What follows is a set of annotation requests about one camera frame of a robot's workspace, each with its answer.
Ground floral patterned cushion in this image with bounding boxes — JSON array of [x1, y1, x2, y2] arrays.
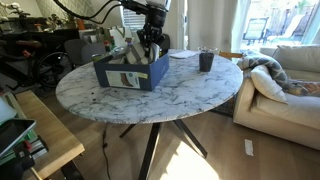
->
[[288, 79, 320, 98]]

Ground black floor cable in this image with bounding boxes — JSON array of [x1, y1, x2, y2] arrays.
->
[[101, 123, 113, 180]]

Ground white curtain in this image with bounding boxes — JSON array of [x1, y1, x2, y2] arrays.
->
[[187, 0, 252, 54]]

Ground blue cardboard box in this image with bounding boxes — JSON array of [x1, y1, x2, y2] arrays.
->
[[93, 51, 171, 92]]

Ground small round bowl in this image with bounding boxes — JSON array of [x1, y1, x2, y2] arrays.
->
[[91, 52, 106, 63]]

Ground black table base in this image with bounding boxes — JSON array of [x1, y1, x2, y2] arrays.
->
[[119, 119, 209, 180]]

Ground blue grey chair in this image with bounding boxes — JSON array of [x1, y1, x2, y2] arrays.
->
[[80, 42, 107, 64]]

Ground black counter shelf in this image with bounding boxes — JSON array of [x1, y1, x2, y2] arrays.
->
[[0, 16, 82, 46]]

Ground potted plant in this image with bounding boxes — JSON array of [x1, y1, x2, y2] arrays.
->
[[63, 10, 77, 30]]

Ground brown sauce bottle red cap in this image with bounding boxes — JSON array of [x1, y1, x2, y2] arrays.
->
[[103, 40, 112, 54]]

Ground bicycle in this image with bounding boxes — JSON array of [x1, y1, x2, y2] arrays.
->
[[0, 0, 75, 90]]

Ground clear round plastic container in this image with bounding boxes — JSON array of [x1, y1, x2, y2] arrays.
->
[[110, 46, 130, 64]]

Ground white paper slip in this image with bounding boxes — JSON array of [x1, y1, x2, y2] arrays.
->
[[244, 138, 255, 157]]

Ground orange pot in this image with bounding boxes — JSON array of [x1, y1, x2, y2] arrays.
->
[[75, 17, 86, 31]]

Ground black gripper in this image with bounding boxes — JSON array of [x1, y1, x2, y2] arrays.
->
[[136, 23, 166, 59]]

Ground grey patterned pillow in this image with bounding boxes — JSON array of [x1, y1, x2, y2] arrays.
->
[[237, 49, 294, 91]]

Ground white window blinds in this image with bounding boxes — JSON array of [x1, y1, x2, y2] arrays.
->
[[121, 8, 148, 33]]

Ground green glass bottle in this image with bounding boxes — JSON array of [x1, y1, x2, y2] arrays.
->
[[109, 34, 117, 50]]

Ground white shopping bag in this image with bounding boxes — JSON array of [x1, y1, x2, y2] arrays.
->
[[108, 25, 133, 48]]

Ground wooden bench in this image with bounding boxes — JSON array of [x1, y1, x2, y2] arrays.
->
[[14, 89, 86, 180]]

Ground white paper sheet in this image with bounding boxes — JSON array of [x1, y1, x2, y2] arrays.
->
[[169, 49, 199, 60]]

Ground dark drinking cup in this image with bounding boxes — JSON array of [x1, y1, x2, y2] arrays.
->
[[198, 51, 215, 73]]

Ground outdoor lounge chair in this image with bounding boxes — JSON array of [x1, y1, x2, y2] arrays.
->
[[242, 17, 270, 46]]

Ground dark tablet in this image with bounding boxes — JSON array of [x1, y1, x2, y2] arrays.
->
[[0, 118, 37, 158]]

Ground cream pillow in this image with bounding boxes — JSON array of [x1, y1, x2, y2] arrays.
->
[[250, 64, 289, 104]]

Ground beige sofa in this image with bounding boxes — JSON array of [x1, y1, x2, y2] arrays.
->
[[232, 44, 320, 152]]

